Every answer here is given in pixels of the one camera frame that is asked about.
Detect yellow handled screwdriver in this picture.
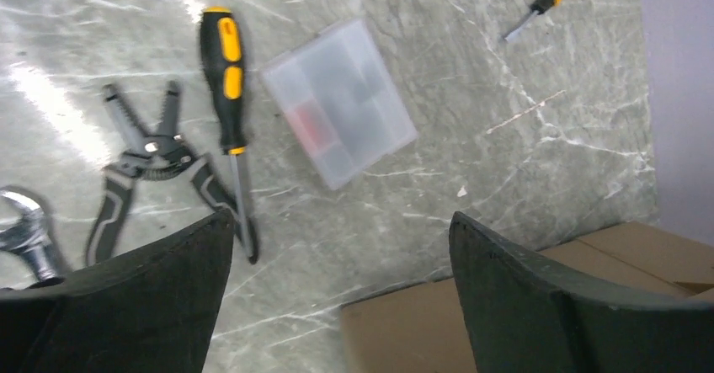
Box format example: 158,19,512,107
199,7,258,264

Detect silver combination wrench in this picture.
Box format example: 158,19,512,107
1,185,65,282

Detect small clear screw box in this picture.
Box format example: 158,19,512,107
261,18,418,190

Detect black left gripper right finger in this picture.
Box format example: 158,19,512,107
449,211,713,372

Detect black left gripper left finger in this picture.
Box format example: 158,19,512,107
1,210,233,372

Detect black handled cutters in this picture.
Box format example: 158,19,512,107
84,81,258,266

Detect tan plastic toolbox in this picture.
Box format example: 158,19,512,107
340,212,713,372

